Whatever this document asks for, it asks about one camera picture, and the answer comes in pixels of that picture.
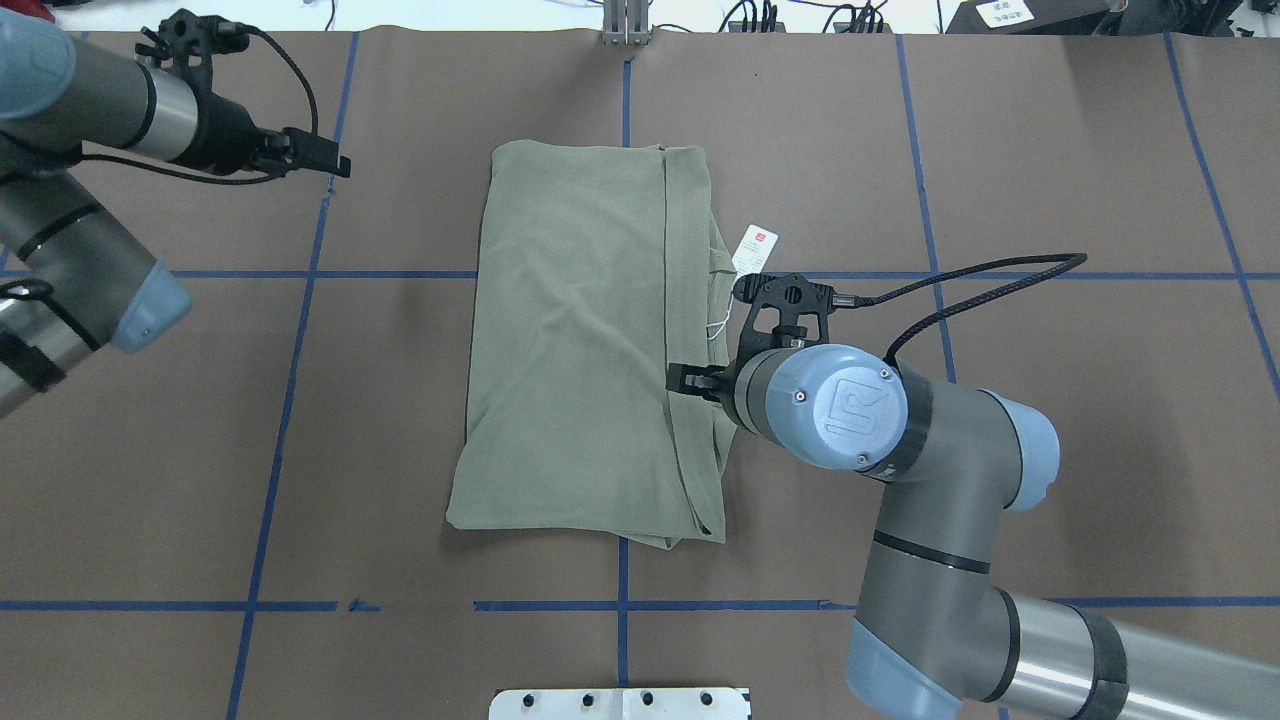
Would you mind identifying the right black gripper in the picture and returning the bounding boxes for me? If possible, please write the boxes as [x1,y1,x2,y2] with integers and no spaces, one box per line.
[666,273,835,411]

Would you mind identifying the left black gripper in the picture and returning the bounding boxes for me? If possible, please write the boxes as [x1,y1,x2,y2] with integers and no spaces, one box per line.
[134,9,352,181]

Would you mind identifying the green long sleeve shirt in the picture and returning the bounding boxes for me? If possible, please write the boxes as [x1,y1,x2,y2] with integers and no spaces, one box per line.
[445,140,736,550]

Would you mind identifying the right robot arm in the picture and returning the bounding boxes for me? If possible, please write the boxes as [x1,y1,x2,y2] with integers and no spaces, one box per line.
[667,254,1279,719]

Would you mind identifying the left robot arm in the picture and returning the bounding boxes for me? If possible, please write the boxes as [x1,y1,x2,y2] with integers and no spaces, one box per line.
[1,9,351,415]

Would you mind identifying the white paper hang tag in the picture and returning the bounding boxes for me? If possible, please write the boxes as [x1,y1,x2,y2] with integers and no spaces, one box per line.
[732,224,780,277]

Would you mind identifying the red cylindrical bottle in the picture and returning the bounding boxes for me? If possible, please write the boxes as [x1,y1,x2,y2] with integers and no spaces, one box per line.
[0,0,56,24]

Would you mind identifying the black box with label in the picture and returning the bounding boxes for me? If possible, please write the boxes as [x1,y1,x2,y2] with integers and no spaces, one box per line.
[943,1,1121,36]

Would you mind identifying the white camera mast pedestal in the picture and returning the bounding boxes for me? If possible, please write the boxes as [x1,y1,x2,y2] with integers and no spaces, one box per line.
[488,687,753,719]

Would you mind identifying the aluminium frame post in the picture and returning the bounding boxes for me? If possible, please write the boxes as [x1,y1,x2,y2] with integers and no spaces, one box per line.
[599,0,652,47]

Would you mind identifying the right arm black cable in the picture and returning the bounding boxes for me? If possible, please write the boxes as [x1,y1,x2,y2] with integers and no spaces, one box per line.
[829,252,1089,363]

